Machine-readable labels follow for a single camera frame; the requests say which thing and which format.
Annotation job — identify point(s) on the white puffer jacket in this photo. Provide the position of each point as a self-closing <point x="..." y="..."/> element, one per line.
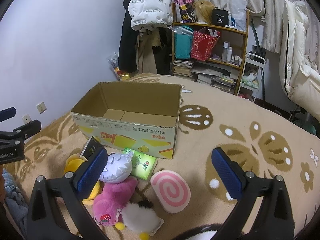
<point x="147" y="5"/>

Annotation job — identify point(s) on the green white packet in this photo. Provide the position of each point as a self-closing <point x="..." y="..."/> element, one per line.
<point x="250" y="80"/>

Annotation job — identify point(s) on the blue fuzzy cloth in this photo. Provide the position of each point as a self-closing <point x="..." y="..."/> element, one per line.
<point x="12" y="197"/>

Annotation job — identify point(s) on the black pink patterned bag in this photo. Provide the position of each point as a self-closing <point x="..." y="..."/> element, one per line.
<point x="185" y="7"/>

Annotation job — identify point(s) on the short white bottle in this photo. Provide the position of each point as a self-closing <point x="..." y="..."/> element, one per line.
<point x="229" y="54"/>

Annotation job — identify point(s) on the black coat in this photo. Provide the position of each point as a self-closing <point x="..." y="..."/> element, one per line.
<point x="127" y="47"/>

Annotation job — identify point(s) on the white round-hole wall socket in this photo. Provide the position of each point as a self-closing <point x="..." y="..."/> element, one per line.
<point x="26" y="118"/>

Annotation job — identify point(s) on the yellow plush toy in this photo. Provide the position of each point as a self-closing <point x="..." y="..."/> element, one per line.
<point x="72" y="165"/>

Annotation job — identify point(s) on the blonde wig head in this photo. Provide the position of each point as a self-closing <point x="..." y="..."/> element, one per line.
<point x="203" y="11"/>

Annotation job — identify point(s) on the tall white bottle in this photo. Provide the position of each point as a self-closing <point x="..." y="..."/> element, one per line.
<point x="225" y="51"/>

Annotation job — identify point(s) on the wooden shelf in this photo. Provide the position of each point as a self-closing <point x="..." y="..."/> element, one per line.
<point x="243" y="55"/>

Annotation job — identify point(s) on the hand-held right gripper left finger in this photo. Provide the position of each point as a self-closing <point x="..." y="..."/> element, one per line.
<point x="91" y="172"/>

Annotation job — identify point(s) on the printed cardboard box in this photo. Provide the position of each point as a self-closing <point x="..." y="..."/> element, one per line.
<point x="140" y="140"/>

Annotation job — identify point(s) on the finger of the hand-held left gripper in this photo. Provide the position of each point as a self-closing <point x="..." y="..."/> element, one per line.
<point x="28" y="127"/>
<point x="7" y="114"/>

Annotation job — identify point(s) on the grey white spiky plush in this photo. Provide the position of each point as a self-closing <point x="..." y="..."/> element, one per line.
<point x="117" y="167"/>

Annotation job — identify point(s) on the pink swirl cushion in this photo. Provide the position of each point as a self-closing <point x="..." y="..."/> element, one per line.
<point x="170" y="191"/>

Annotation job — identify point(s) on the pile of papers and magazines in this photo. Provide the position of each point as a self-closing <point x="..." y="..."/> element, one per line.
<point x="212" y="77"/>

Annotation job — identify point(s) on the pink plush bear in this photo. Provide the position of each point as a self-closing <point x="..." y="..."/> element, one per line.
<point x="112" y="197"/>

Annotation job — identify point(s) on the red gift bag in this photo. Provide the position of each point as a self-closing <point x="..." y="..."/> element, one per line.
<point x="202" y="46"/>

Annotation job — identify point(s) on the white plastic bag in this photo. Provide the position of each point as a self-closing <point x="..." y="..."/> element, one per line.
<point x="238" y="12"/>

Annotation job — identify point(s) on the white fluffy plush toy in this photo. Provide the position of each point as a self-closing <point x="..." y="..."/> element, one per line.
<point x="137" y="217"/>

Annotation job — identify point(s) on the small black packet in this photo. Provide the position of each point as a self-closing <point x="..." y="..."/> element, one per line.
<point x="90" y="148"/>

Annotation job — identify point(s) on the beige coat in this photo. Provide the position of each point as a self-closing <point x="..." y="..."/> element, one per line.
<point x="146" y="55"/>

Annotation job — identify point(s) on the stack of books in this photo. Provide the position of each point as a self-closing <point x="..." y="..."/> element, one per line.
<point x="182" y="68"/>

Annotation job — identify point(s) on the dark hanging garment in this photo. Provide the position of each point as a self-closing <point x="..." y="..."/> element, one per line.
<point x="165" y="57"/>

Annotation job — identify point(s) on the green tissue pack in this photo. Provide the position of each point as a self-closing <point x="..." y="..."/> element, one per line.
<point x="142" y="166"/>

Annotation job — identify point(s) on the cream folded quilt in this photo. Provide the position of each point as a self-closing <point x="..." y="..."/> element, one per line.
<point x="295" y="67"/>

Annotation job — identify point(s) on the white power socket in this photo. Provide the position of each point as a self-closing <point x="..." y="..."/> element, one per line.
<point x="41" y="107"/>

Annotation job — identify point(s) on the black box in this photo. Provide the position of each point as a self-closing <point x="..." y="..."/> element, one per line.
<point x="220" y="17"/>

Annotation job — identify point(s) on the white trolley cart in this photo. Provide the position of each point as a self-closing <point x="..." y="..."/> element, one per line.
<point x="250" y="55"/>

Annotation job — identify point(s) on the teal bag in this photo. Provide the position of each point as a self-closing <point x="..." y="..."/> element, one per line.
<point x="182" y="45"/>

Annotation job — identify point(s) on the green round object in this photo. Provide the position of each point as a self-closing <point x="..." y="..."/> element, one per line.
<point x="310" y="128"/>

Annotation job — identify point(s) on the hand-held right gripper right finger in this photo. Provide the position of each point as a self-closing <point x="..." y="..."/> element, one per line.
<point x="227" y="172"/>

